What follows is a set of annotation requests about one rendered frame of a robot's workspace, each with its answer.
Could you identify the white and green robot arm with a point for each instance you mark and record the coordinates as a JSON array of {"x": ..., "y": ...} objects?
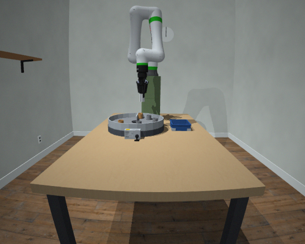
[{"x": 146, "y": 59}]

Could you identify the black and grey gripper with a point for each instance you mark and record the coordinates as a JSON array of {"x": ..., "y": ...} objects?
[{"x": 142, "y": 84}]

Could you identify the grey round turntable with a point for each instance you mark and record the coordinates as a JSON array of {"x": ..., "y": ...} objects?
[{"x": 133, "y": 130}]

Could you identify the blue open crate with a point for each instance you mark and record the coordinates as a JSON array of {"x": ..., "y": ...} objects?
[{"x": 180, "y": 125}]

